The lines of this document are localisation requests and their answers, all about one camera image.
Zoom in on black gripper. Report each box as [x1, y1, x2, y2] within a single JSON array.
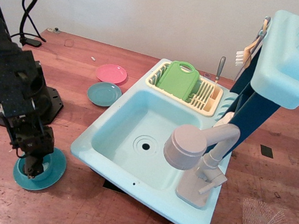
[[10, 126, 54, 178]]

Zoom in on teal plastic cup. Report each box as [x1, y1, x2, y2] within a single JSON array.
[[13, 154, 52, 182]]

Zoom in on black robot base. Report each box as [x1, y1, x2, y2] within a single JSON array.
[[0, 50, 66, 130]]

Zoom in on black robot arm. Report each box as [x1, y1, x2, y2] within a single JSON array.
[[0, 11, 54, 179]]

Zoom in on light blue toy sink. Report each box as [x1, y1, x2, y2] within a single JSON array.
[[63, 52, 250, 224]]

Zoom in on teal saucer plate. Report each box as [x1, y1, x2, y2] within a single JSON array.
[[13, 147, 67, 191]]

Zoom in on dark teal plate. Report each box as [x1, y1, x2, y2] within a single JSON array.
[[87, 82, 122, 107]]

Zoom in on pink plate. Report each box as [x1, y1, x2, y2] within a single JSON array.
[[95, 64, 127, 84]]

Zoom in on grey toy faucet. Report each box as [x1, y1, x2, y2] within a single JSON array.
[[163, 123, 241, 209]]

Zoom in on green cutting board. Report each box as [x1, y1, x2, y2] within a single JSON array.
[[156, 61, 200, 101]]

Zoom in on cream dish rack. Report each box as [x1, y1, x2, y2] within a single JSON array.
[[145, 61, 223, 117]]

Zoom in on white dish brush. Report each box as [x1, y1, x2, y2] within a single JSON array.
[[235, 50, 245, 66]]

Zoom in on light blue top shelf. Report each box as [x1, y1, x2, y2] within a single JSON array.
[[250, 10, 299, 109]]

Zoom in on black cable clamp foot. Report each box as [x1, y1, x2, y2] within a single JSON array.
[[20, 37, 42, 48]]

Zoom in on black cable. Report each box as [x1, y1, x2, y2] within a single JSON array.
[[7, 0, 47, 46]]

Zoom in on grey handled utensil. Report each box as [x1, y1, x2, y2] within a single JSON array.
[[215, 56, 226, 84]]

